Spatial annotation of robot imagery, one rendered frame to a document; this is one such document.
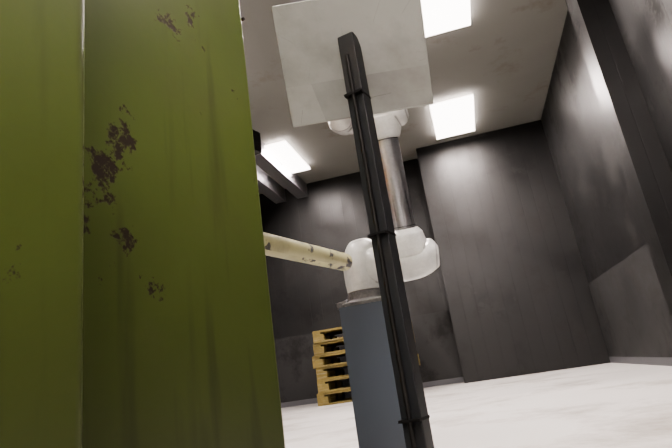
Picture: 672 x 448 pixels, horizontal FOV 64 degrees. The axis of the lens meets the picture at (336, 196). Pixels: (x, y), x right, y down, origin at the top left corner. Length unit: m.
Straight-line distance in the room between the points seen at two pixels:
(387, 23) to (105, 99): 0.72
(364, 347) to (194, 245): 1.39
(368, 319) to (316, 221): 7.56
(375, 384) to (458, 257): 6.60
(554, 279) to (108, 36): 8.12
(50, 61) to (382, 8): 0.85
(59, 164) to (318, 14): 0.84
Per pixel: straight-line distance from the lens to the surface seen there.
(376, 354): 2.13
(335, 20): 1.30
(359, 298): 2.18
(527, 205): 8.83
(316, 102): 1.30
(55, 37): 0.65
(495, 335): 8.52
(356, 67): 1.24
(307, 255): 1.21
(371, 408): 2.15
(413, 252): 2.18
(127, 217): 0.76
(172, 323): 0.77
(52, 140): 0.59
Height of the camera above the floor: 0.34
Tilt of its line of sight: 18 degrees up
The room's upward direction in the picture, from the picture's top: 9 degrees counter-clockwise
